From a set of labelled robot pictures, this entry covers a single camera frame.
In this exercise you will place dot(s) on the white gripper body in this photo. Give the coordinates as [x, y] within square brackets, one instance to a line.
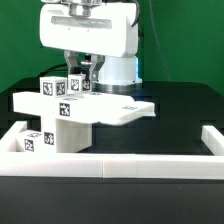
[108, 31]

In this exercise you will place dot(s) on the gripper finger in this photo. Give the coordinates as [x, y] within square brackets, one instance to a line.
[97, 62]
[71, 60]

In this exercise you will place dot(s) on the white tagged cube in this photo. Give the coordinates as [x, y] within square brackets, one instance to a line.
[77, 83]
[53, 86]

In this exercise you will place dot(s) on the white chair back frame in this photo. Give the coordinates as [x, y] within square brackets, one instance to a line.
[110, 109]

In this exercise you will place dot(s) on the white chair seat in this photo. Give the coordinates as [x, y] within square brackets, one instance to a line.
[63, 136]

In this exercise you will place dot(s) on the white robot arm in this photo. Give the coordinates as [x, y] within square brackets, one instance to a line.
[115, 70]

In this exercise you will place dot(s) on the white U-shaped obstacle fence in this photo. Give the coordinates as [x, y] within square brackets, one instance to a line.
[15, 163]

